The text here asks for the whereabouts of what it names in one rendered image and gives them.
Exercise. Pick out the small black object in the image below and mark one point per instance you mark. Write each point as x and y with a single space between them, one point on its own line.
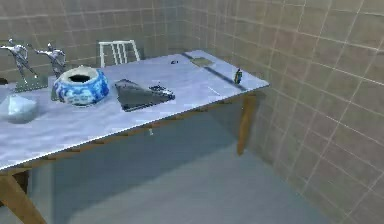
174 62

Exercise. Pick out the small dark green bottle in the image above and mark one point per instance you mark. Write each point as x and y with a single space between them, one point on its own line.
238 76

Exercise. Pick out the grey marble wooden-legged table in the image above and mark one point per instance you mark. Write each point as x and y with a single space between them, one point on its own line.
186 86

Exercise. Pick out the blue and white ceramic bowl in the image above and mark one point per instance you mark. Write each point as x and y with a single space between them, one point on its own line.
81 87

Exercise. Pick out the pale blue crumpled lump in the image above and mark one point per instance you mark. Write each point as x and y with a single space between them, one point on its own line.
20 108

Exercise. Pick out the flat olive green pad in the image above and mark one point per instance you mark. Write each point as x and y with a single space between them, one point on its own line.
202 61

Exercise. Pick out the white slatted chair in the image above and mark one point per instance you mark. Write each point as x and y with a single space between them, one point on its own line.
118 52

